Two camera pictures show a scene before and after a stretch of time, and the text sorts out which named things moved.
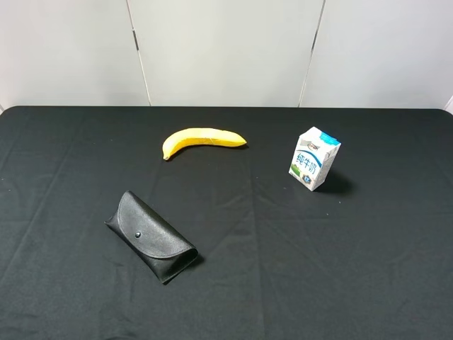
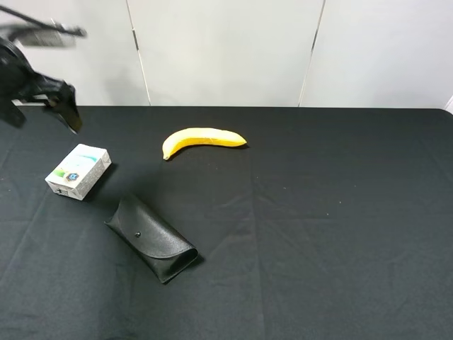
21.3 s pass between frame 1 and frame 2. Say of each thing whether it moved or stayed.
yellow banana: stayed
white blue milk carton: moved
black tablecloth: stayed
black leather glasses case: stayed
